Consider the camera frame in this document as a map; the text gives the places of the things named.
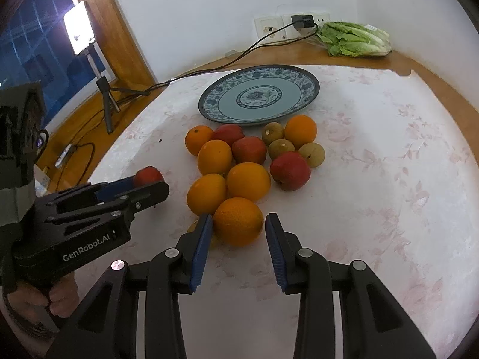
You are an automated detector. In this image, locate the black tripod stand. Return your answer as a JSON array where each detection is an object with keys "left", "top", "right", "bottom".
[{"left": 84, "top": 43, "right": 149, "bottom": 135}]

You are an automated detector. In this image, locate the brown kiwi back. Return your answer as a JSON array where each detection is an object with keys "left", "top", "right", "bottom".
[{"left": 261, "top": 121, "right": 284, "bottom": 146}]

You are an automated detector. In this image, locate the black power cable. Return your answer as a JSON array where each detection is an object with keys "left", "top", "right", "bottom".
[{"left": 55, "top": 22, "right": 320, "bottom": 191}]

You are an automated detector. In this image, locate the white wall socket plate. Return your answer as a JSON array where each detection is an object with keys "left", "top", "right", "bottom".
[{"left": 254, "top": 16, "right": 287, "bottom": 44}]

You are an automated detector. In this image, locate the red apple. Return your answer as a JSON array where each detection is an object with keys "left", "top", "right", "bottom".
[
  {"left": 212, "top": 124, "right": 244, "bottom": 146},
  {"left": 269, "top": 152, "right": 311, "bottom": 191},
  {"left": 133, "top": 166, "right": 164, "bottom": 188},
  {"left": 231, "top": 136, "right": 267, "bottom": 165}
]

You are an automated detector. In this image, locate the person's left hand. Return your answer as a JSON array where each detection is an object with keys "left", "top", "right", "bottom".
[{"left": 7, "top": 272, "right": 80, "bottom": 323}]

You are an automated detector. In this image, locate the bagged green lettuce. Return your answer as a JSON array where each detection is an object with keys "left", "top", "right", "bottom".
[{"left": 317, "top": 21, "right": 392, "bottom": 57}]

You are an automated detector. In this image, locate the brown kiwi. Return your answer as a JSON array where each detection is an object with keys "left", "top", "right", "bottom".
[
  {"left": 261, "top": 121, "right": 284, "bottom": 146},
  {"left": 298, "top": 142, "right": 325, "bottom": 168},
  {"left": 268, "top": 139, "right": 295, "bottom": 160}
]

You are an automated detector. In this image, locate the black power adapter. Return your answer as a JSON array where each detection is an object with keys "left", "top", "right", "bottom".
[{"left": 291, "top": 14, "right": 315, "bottom": 32}]

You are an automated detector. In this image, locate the bright lamp on tripod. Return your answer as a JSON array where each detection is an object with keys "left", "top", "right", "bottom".
[{"left": 63, "top": 2, "right": 95, "bottom": 55}]

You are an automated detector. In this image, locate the large front orange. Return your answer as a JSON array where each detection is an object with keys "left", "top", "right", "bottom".
[{"left": 213, "top": 197, "right": 264, "bottom": 247}]

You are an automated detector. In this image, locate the white wall outlet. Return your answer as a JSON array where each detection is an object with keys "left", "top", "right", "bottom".
[{"left": 282, "top": 12, "right": 330, "bottom": 40}]

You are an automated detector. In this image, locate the blue white patterned plate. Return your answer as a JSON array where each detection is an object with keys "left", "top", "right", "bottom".
[{"left": 198, "top": 64, "right": 321, "bottom": 127}]

